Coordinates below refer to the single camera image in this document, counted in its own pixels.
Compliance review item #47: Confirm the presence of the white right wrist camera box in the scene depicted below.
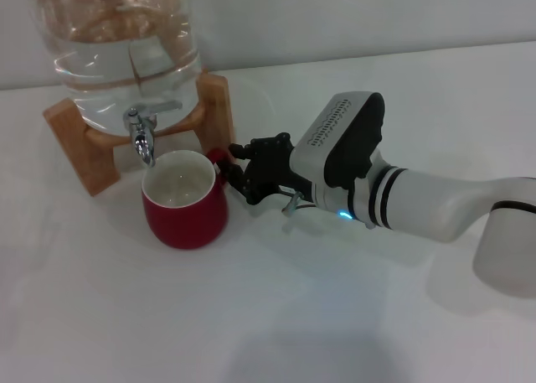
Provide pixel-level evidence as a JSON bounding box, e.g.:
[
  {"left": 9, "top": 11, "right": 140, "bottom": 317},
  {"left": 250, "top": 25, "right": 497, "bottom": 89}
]
[{"left": 290, "top": 91, "right": 385, "bottom": 189}]

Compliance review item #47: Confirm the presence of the red cup with white inside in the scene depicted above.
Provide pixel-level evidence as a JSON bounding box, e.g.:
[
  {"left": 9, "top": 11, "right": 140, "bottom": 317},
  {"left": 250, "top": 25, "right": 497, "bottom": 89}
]
[{"left": 141, "top": 147, "right": 232, "bottom": 249}]

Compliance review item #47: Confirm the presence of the clear glass water dispenser jar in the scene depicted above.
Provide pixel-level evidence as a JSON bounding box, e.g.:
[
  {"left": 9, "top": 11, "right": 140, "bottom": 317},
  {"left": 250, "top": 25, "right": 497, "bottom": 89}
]
[{"left": 35, "top": 0, "right": 204, "bottom": 137}]

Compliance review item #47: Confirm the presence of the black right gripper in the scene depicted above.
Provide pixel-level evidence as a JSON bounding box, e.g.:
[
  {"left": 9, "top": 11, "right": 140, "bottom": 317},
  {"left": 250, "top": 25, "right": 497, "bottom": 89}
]
[{"left": 217, "top": 133, "right": 313, "bottom": 206}]

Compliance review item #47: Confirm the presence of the wooden dispenser stand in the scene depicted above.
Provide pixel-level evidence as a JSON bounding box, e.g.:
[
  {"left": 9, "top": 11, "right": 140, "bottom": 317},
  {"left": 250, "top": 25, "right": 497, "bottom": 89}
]
[{"left": 42, "top": 71, "right": 236, "bottom": 198}]

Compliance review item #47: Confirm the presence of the chrome faucet with lever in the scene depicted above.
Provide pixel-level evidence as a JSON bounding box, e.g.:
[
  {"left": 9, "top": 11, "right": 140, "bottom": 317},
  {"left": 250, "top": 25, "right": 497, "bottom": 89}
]
[{"left": 122, "top": 100, "right": 183, "bottom": 168}]

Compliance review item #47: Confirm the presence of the grey cable loop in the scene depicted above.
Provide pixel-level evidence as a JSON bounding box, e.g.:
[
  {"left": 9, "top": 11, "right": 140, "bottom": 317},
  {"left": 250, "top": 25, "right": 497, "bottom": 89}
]
[{"left": 281, "top": 189, "right": 316, "bottom": 215}]

